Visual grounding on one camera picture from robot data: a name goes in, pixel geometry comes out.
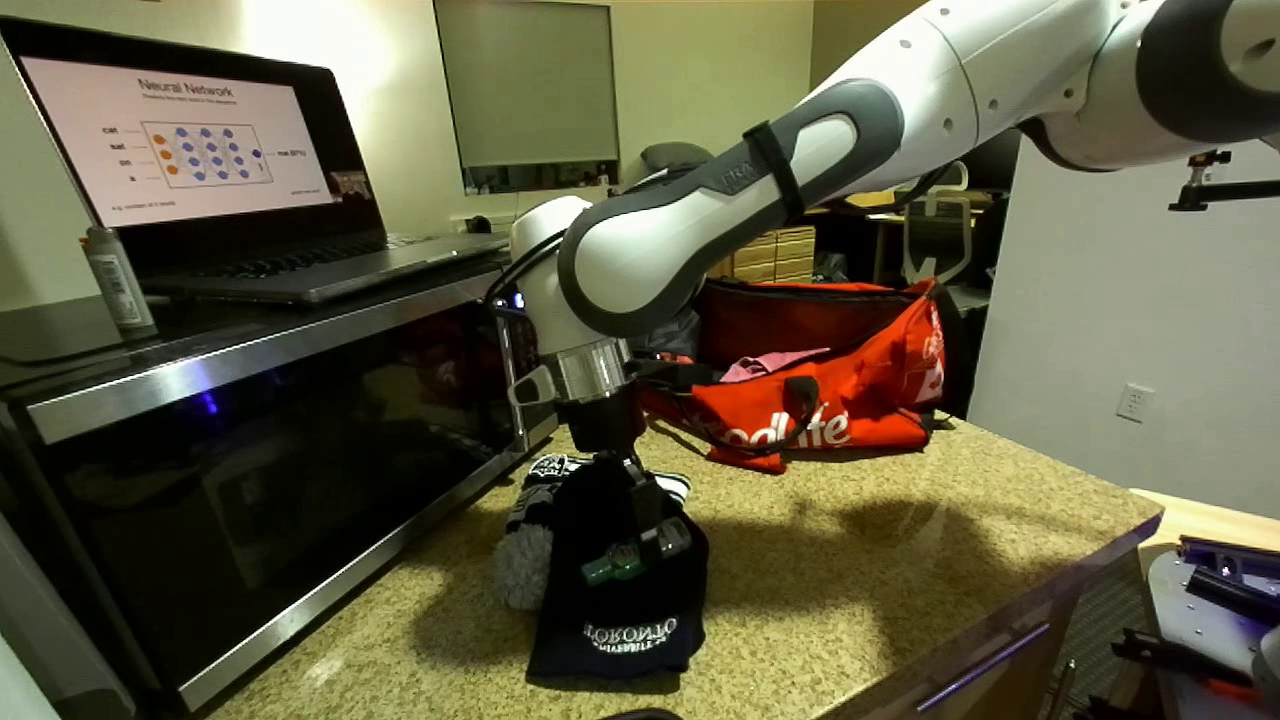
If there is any red duffel bag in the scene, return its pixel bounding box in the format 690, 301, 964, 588
636, 274, 953, 480

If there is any dark wall window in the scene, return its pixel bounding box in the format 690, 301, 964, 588
431, 0, 625, 201

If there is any dark navy beanie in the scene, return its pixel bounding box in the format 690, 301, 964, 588
524, 453, 717, 691

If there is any bin of black tools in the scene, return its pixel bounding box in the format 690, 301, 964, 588
1103, 530, 1280, 720

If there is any green bottle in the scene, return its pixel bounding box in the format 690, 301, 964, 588
576, 530, 696, 593

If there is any black microwave oven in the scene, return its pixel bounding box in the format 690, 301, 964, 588
0, 256, 567, 720

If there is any grey crumpled cloth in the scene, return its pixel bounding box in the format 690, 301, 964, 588
488, 456, 580, 615

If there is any white wall outlet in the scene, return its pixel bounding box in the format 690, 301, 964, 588
1112, 378, 1160, 428

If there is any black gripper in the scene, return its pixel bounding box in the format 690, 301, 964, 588
555, 386, 669, 530

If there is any black open laptop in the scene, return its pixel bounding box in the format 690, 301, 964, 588
0, 11, 521, 311

